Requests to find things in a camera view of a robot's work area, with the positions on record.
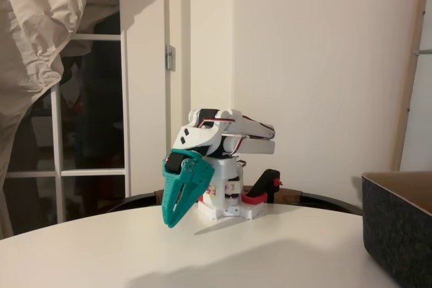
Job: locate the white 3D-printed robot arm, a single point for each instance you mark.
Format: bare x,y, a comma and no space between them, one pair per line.
249,129

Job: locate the dark grey felt bin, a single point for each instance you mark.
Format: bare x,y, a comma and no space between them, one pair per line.
395,234

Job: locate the black clamp with red pad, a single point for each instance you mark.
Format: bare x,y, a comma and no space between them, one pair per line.
266,183

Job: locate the white glazed door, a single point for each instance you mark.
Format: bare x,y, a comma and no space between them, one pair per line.
125,99

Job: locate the dark wooden chair back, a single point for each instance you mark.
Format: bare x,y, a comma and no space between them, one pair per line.
290,196

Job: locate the silver door hinge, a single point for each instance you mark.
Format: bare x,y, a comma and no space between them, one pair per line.
169,58

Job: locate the beige crumpled sheet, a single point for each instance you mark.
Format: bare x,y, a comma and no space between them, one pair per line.
33,31

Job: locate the thin metal rod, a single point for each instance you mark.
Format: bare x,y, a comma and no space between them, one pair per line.
425,52

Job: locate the light wooden frame post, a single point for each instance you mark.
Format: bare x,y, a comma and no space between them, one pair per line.
407,99

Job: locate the translucent grey frame panel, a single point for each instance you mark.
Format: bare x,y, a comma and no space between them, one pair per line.
426,116

